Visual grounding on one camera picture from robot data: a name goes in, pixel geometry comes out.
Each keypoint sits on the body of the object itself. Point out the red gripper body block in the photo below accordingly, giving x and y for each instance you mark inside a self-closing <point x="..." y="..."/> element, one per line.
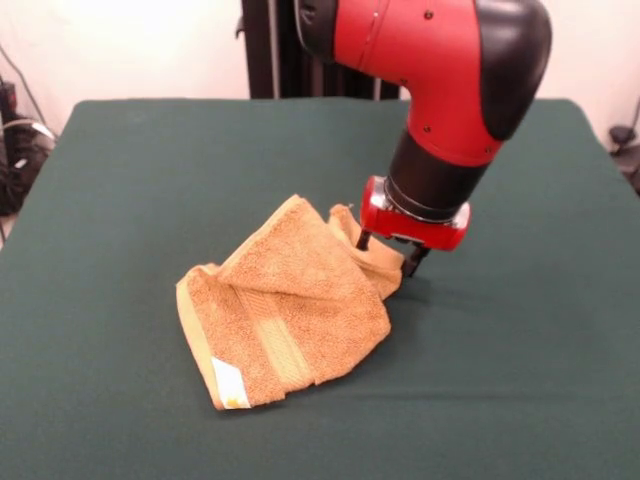
<point x="415" y="231"/>

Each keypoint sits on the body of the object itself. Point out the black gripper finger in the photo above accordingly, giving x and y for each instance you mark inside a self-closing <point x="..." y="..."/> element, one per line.
<point x="415" y="260"/>
<point x="362" y="240"/>

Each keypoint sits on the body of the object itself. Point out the tan terry towel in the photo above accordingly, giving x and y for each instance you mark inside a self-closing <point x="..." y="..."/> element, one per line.
<point x="290" y="300"/>

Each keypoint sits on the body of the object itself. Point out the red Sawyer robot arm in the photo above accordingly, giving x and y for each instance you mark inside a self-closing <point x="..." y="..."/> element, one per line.
<point x="425" y="65"/>

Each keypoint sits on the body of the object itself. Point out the dark green table cloth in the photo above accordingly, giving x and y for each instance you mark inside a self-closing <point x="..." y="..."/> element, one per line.
<point x="125" y="200"/>

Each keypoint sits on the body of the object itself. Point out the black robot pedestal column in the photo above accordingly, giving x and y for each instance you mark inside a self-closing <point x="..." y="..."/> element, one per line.
<point x="260" y="50"/>

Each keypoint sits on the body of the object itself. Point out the black power strip red switch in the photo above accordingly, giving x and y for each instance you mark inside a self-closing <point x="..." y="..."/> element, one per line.
<point x="7" y="95"/>

